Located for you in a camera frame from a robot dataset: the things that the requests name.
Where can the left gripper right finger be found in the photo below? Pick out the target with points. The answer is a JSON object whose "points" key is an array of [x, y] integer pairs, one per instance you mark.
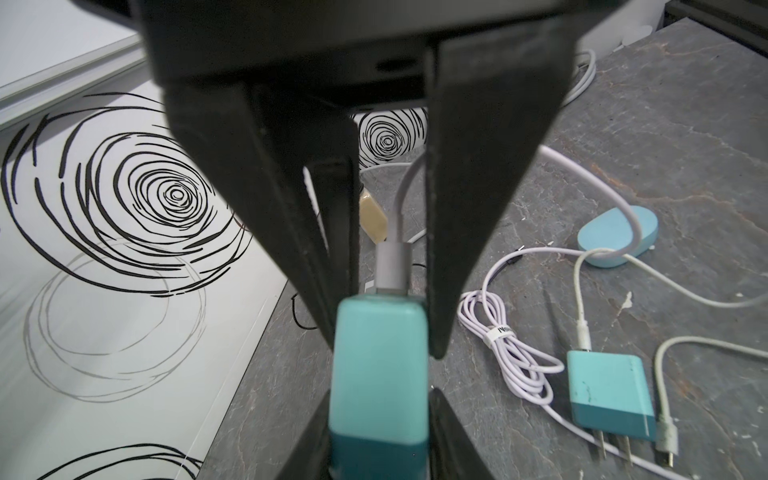
{"points": [[491, 99]]}

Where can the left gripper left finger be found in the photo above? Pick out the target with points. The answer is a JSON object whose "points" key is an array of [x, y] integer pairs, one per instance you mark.
{"points": [[288, 166]]}

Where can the teal charger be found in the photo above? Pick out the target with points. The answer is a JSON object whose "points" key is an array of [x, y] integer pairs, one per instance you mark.
{"points": [[378, 412], [609, 393]]}

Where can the beige spice jar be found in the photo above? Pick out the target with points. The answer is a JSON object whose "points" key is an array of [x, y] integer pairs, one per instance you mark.
{"points": [[373, 220]]}

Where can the blue earbud case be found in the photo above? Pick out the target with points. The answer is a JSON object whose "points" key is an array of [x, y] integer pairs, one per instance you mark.
{"points": [[612, 230]]}

